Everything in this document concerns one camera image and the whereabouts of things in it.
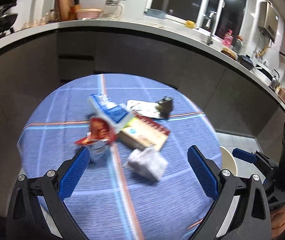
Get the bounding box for yellow gas hose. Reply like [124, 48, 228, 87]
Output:
[257, 41, 273, 58]

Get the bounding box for wooden cutting board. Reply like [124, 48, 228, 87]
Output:
[55, 0, 74, 22]

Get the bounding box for glass pitcher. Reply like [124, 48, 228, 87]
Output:
[105, 0, 124, 19]

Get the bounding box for metal kettle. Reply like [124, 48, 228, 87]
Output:
[270, 70, 281, 90]

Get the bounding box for pink bowl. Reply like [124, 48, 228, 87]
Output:
[75, 8, 104, 20]

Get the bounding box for person's right hand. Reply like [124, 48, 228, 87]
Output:
[270, 204, 285, 238]

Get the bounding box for wall water heater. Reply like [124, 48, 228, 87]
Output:
[257, 0, 279, 43]

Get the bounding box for red snack packet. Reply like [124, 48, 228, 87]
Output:
[75, 116, 118, 147]

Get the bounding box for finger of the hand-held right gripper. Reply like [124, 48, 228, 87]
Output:
[232, 148, 279, 178]

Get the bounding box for blue plaid tablecloth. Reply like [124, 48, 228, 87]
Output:
[17, 73, 223, 240]

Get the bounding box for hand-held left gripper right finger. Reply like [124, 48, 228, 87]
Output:
[187, 145, 273, 240]

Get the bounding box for pink bottle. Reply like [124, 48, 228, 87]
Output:
[223, 29, 233, 48]

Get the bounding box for brown and red box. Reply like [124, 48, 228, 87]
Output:
[118, 116, 171, 153]

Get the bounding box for black wok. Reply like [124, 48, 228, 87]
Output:
[0, 12, 18, 39]

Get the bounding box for small dark jar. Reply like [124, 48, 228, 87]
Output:
[156, 96, 174, 118]

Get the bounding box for clear plastic bag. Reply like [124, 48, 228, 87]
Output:
[126, 147, 168, 182]

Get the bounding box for dark kitchen cabinets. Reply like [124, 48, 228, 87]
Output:
[0, 27, 285, 220]

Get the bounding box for blue basin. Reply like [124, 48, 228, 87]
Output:
[146, 8, 169, 18]

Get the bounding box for dark blue pot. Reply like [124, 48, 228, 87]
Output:
[238, 54, 255, 70]

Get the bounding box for blue and white packet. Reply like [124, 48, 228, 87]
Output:
[88, 94, 134, 130]

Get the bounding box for grey kitchen countertop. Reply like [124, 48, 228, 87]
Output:
[0, 20, 285, 130]

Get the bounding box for white cooker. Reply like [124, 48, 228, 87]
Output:
[255, 64, 274, 80]

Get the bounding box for glass storage jar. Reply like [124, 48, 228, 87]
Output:
[235, 35, 244, 52]

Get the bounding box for metal faucet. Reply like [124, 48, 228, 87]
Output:
[202, 11, 218, 45]

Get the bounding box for white round bin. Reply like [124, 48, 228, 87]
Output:
[219, 145, 238, 178]

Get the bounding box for copper pot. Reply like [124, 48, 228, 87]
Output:
[276, 85, 285, 104]

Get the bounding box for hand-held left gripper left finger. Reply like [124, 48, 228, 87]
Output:
[6, 145, 90, 240]

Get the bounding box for pot with wooden lid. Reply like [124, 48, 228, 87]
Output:
[221, 47, 238, 60]

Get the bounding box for orange container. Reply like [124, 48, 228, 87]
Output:
[70, 4, 81, 20]

